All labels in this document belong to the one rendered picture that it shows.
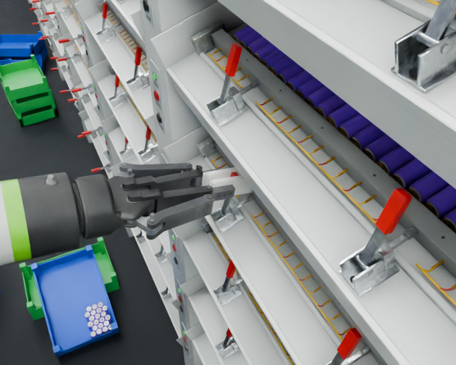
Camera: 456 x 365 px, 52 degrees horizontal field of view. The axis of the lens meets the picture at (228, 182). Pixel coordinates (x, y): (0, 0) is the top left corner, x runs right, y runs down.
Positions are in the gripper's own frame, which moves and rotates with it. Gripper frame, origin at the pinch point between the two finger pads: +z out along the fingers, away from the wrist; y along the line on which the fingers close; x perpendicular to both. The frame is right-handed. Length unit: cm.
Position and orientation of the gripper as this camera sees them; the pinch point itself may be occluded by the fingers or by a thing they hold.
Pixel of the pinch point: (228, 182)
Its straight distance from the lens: 63.9
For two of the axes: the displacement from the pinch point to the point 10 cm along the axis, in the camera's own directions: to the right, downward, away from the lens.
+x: 1.5, -7.9, -6.0
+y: 4.4, 5.9, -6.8
